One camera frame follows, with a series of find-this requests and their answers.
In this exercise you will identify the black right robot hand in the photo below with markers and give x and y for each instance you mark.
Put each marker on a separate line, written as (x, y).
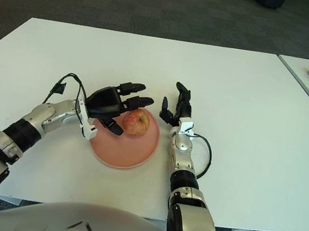
(183, 108)

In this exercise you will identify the white side table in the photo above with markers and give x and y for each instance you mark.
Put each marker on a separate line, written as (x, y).
(307, 86)

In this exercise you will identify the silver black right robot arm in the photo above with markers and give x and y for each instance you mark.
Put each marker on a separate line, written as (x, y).
(183, 147)

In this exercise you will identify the grey robot torso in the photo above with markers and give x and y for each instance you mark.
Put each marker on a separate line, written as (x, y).
(83, 224)

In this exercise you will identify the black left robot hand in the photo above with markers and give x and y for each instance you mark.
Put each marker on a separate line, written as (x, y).
(104, 102)

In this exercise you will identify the red yellow apple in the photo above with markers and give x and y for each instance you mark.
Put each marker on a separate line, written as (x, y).
(137, 123)

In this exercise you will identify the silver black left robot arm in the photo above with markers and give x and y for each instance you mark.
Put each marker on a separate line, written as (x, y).
(50, 111)

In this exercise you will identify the pink round plate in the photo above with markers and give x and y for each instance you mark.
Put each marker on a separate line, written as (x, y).
(125, 152)

